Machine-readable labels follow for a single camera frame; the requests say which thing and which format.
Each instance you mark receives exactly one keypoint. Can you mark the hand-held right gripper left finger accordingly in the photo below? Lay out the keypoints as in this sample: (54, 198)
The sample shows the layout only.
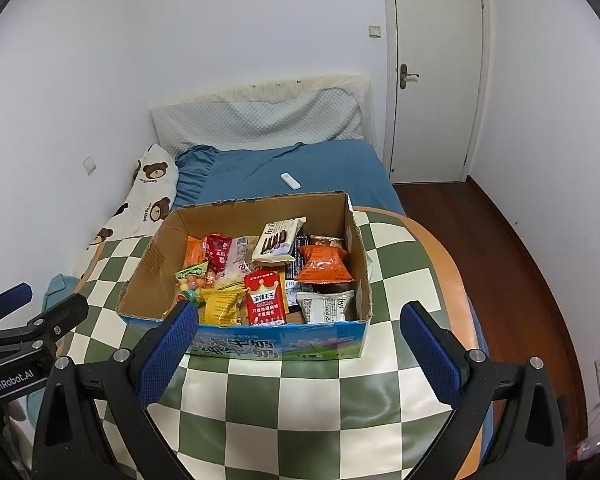
(167, 355)

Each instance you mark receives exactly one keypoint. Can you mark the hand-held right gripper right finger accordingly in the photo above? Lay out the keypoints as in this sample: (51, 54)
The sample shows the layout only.
(432, 355)

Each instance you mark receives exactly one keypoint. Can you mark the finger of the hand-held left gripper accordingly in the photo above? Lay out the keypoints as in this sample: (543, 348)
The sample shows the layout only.
(55, 319)
(10, 298)

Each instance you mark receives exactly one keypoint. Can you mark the cardboard box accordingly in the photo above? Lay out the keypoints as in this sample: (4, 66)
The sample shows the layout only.
(280, 345)

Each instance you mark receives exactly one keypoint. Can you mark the light blue cushion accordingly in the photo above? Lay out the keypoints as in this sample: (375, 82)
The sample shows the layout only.
(55, 290)

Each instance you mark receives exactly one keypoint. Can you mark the yellow snack packet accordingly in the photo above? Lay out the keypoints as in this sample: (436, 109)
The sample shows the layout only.
(222, 305)

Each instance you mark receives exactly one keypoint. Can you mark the colourful candy packet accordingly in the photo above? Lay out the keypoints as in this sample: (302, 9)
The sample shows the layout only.
(192, 280)

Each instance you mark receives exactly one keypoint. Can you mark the red crown print snack packet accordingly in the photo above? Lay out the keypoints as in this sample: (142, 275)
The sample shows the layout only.
(265, 302)

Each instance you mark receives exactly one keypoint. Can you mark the grey white snack packet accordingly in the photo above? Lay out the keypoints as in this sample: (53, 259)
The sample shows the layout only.
(325, 307)

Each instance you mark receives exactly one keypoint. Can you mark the white pink snack packet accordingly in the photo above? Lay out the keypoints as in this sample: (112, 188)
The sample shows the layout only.
(240, 260)

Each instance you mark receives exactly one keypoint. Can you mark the green white checkered blanket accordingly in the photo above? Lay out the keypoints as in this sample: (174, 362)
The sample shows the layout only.
(280, 410)

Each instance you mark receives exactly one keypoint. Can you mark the orange red puffed snack packet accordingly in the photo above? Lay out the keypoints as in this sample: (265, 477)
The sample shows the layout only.
(325, 262)

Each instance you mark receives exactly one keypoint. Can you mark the black snack packet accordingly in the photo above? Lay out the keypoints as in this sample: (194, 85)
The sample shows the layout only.
(292, 280)

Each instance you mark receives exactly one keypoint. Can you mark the white chocolate stick packet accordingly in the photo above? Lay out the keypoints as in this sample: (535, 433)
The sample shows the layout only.
(280, 240)

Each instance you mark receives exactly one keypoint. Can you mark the bear print pillow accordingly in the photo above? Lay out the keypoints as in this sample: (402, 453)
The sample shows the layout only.
(145, 185)

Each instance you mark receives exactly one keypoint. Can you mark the blue bed sheet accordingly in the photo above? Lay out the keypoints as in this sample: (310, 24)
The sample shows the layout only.
(330, 170)

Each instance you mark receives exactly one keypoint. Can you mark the white remote control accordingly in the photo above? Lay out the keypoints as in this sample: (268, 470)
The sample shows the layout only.
(290, 180)

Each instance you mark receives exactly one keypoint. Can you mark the pale textured pillow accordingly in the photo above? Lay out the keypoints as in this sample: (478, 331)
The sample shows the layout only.
(255, 120)

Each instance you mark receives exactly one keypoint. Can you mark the white door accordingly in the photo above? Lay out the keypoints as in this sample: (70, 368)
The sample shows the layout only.
(435, 85)

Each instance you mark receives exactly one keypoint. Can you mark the cream headboard cushion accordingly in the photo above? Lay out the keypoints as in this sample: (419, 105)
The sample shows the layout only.
(330, 82)

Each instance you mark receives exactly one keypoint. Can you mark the white wall plate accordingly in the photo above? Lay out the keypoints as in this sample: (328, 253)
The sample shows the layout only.
(89, 164)

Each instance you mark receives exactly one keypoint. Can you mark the white light switch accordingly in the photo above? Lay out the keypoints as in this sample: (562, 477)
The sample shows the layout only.
(375, 31)

